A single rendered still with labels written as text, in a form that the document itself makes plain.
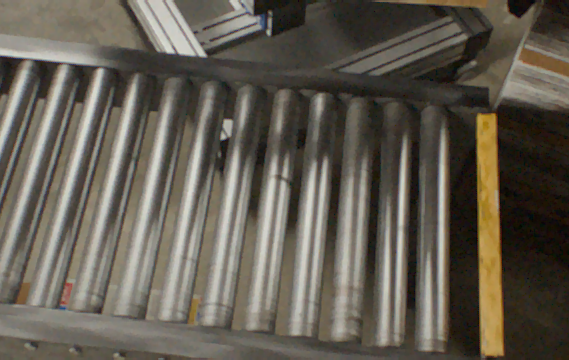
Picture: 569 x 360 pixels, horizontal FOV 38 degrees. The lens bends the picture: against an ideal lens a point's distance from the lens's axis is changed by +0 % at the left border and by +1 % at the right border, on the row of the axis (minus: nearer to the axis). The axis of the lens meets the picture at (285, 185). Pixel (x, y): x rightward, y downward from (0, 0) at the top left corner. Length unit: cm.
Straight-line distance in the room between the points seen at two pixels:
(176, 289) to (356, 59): 115
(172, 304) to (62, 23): 156
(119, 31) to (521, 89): 128
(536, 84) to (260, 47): 78
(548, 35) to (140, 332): 101
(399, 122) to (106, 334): 60
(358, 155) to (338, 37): 97
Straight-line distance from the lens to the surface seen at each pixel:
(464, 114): 148
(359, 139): 138
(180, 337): 122
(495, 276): 128
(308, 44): 228
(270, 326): 123
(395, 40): 229
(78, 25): 264
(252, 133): 138
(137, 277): 126
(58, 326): 125
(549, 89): 186
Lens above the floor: 194
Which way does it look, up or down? 59 degrees down
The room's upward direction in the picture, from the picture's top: 5 degrees clockwise
